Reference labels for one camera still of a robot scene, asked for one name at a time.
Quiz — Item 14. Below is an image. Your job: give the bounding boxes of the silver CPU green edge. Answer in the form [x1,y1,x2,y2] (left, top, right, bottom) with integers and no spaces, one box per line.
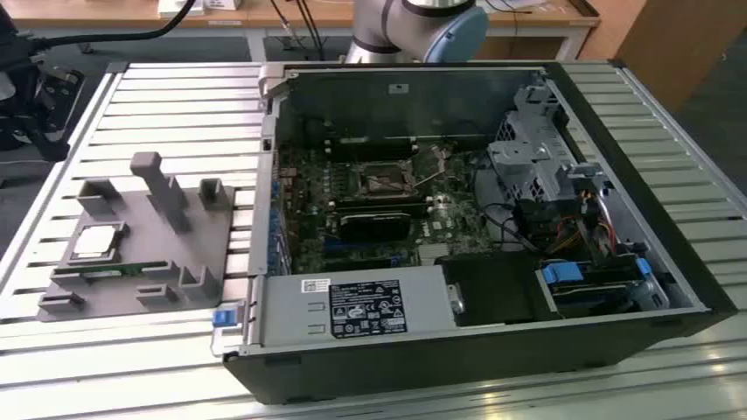
[69,224,126,260]

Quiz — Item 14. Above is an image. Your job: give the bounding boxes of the black RAM slot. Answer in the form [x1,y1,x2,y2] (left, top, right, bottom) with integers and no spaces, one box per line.
[333,206,426,219]
[333,197,426,209]
[325,133,490,149]

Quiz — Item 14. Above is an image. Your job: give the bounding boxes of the CPU socket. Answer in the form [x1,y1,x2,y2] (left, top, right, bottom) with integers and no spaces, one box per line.
[357,161,422,199]

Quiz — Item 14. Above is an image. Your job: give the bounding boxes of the white box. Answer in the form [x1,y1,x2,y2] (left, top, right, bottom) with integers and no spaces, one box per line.
[154,0,241,18]

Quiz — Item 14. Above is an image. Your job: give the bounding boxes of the grey parts rack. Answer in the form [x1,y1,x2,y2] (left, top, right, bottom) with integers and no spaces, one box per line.
[34,150,238,324]

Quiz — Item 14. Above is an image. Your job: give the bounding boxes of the green RAM stick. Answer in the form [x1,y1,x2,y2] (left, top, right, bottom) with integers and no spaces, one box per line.
[80,261,172,280]

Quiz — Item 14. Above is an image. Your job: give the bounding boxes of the wooden desk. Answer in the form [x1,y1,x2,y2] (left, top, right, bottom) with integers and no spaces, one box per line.
[9,0,602,63]

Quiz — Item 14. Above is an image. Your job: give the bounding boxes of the blue case latch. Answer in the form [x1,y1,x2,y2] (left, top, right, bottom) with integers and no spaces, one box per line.
[210,308,248,330]

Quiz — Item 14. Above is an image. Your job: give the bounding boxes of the grey power supply with label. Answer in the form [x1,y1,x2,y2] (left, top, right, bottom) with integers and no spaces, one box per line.
[256,267,457,347]

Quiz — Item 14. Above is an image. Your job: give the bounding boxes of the black heatsink block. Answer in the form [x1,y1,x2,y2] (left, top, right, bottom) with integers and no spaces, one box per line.
[337,213,412,243]

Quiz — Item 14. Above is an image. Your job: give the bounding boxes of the thin metal locking lever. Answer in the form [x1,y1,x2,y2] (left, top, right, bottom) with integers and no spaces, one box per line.
[414,167,452,188]

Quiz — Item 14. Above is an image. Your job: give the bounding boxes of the metal socket cover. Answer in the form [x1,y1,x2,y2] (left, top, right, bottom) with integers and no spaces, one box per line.
[428,144,462,179]

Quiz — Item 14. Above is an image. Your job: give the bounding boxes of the green motherboard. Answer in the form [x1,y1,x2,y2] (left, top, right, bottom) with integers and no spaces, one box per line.
[273,146,509,275]

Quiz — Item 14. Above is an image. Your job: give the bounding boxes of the metal disk bay cage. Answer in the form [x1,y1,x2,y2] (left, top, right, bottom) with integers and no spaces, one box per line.
[485,84,602,203]

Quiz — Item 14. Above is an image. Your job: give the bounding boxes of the black plastic shroud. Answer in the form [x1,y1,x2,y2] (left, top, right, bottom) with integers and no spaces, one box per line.
[434,252,562,327]

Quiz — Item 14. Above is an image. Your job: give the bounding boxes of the black open PC case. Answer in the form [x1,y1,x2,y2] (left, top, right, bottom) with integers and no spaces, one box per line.
[220,59,737,406]

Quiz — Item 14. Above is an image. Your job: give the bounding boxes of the hard disk in blue carrier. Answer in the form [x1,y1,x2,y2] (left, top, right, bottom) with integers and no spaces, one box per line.
[534,256,639,317]

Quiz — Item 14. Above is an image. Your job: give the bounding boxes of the wooden cabinet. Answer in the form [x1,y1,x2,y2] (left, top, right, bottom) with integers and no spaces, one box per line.
[616,0,747,112]

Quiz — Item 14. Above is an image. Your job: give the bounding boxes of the thick black cable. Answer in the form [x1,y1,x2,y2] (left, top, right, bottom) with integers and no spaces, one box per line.
[32,0,197,50]

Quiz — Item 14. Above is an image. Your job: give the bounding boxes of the thin dark hanging cables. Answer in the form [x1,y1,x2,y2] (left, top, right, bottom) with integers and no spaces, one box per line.
[276,0,332,62]

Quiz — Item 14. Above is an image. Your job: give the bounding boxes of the thin black wire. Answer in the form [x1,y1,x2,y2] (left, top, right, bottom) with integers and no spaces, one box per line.
[476,199,550,256]

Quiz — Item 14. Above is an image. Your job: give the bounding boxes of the yellow red wire bundle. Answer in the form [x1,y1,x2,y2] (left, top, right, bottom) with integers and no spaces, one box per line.
[553,186,621,256]

